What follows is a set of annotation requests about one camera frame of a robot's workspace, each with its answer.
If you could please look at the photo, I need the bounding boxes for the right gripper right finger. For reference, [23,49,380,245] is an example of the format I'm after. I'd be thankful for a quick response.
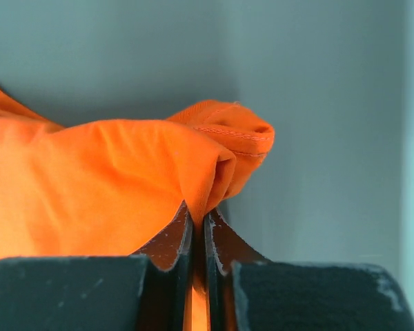
[203,210,414,330]

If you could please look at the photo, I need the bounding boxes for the orange t-shirt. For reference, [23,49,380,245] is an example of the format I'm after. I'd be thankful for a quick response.
[0,80,276,331]

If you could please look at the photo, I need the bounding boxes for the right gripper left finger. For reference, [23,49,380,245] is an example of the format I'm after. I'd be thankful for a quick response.
[0,204,193,330]

